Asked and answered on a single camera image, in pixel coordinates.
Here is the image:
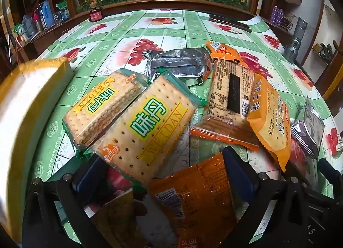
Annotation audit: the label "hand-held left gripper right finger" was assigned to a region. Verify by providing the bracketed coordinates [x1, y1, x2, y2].
[222, 146, 311, 248]

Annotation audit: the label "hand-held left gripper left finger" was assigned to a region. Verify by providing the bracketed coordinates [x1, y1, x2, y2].
[23, 155, 110, 248]

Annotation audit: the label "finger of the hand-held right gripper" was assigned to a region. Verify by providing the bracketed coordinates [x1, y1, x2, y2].
[318, 158, 343, 184]

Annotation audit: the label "glossy orange snack packet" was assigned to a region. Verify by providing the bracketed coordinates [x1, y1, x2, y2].
[148, 154, 238, 248]

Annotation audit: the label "large silver foil packet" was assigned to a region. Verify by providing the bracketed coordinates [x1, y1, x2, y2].
[146, 48, 213, 86]

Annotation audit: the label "small silver foil packet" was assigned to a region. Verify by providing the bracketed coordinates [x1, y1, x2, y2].
[290, 97, 325, 159]

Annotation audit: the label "brown cracker packet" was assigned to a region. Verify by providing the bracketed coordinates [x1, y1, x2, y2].
[90, 188, 149, 248]

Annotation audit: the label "orange cheese cracker packet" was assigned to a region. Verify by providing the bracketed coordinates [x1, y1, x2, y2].
[247, 72, 292, 171]

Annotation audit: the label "green cracker packet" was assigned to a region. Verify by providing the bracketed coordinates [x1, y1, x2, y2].
[92, 70, 202, 190]
[62, 68, 148, 159]

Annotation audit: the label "orange cracker packet black bar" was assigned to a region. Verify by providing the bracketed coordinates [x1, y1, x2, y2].
[190, 41, 260, 152]

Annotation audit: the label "white and yellow box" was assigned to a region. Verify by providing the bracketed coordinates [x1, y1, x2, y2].
[0, 57, 74, 240]

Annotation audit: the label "grey flashlight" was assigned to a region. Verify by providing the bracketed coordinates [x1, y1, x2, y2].
[283, 17, 308, 63]

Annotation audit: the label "green checked fruit tablecloth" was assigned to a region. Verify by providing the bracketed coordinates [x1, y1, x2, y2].
[23, 9, 343, 248]

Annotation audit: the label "black mobile phone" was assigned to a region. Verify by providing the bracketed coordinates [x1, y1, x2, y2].
[208, 14, 253, 33]

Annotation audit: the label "purple bottles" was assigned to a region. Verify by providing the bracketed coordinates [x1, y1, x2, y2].
[269, 5, 285, 27]

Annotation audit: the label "small red box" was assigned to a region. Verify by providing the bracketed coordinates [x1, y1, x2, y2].
[89, 9, 104, 22]

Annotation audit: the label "blue jug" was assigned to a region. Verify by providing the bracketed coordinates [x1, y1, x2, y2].
[40, 1, 56, 26]

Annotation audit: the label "green carton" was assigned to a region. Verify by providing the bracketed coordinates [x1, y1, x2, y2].
[56, 0, 71, 20]

